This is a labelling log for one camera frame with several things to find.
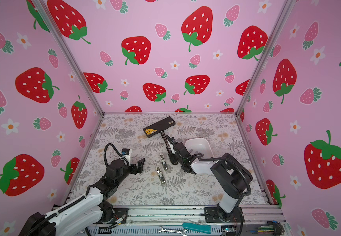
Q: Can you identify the staple strip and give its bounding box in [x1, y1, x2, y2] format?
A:
[156, 167, 165, 184]
[160, 154, 168, 170]

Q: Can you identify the black stapler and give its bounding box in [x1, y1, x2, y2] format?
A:
[143, 117, 178, 165]

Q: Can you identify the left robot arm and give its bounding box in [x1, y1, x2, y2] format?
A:
[19, 158, 145, 236]

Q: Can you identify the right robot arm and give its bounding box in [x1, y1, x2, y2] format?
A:
[165, 136, 253, 223]

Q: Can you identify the white plastic tray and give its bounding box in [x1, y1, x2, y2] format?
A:
[185, 138, 214, 158]

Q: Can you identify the silver wrench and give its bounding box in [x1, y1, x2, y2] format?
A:
[158, 226, 187, 236]

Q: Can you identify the green circuit board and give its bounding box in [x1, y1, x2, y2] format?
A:
[221, 225, 236, 236]

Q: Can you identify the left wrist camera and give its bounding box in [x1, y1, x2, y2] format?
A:
[121, 148, 131, 166]

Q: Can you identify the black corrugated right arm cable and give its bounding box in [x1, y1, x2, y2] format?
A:
[185, 153, 253, 236]

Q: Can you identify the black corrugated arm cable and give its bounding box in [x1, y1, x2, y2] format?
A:
[185, 153, 253, 236]
[22, 143, 130, 236]

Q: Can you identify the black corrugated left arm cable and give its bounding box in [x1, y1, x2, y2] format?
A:
[22, 143, 130, 236]

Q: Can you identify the teal handled tool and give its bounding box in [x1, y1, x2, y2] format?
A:
[182, 222, 212, 234]

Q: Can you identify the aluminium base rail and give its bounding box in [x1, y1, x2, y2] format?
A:
[52, 206, 289, 236]

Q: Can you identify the black connector with coloured wires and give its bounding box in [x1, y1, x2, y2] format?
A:
[247, 221, 285, 236]

